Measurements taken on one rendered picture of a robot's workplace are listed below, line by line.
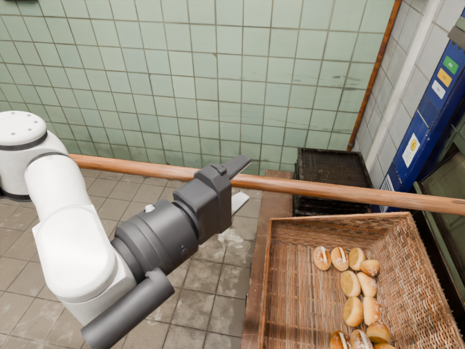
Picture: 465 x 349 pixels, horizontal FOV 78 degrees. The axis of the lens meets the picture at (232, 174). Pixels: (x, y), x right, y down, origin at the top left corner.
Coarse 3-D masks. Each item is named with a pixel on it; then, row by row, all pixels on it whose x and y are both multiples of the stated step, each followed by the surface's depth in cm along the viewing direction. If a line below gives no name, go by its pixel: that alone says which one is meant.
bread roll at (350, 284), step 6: (342, 276) 104; (348, 276) 102; (354, 276) 101; (342, 282) 103; (348, 282) 101; (354, 282) 99; (342, 288) 102; (348, 288) 100; (354, 288) 98; (360, 288) 99; (348, 294) 99; (354, 294) 98
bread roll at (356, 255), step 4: (356, 248) 111; (352, 252) 111; (356, 252) 109; (360, 252) 108; (348, 256) 112; (352, 256) 110; (356, 256) 108; (360, 256) 107; (364, 256) 108; (352, 260) 108; (356, 260) 106; (360, 260) 106; (352, 264) 107; (356, 264) 106; (352, 268) 107; (356, 268) 106; (360, 268) 105
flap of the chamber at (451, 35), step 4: (452, 28) 65; (456, 28) 64; (452, 32) 65; (456, 32) 64; (460, 32) 62; (464, 32) 61; (448, 36) 66; (452, 36) 65; (456, 36) 63; (460, 36) 62; (464, 36) 60; (452, 40) 65; (456, 40) 63; (460, 40) 62; (464, 40) 60; (460, 44) 61; (464, 44) 60; (464, 48) 60
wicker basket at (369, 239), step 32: (288, 224) 110; (320, 224) 107; (352, 224) 105; (384, 224) 103; (288, 256) 114; (384, 256) 103; (288, 288) 104; (320, 288) 104; (384, 288) 98; (416, 288) 84; (320, 320) 96; (384, 320) 93; (416, 320) 81; (448, 320) 72
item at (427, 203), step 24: (96, 168) 62; (120, 168) 61; (144, 168) 60; (168, 168) 60; (192, 168) 60; (288, 192) 57; (312, 192) 55; (336, 192) 55; (360, 192) 54; (384, 192) 54
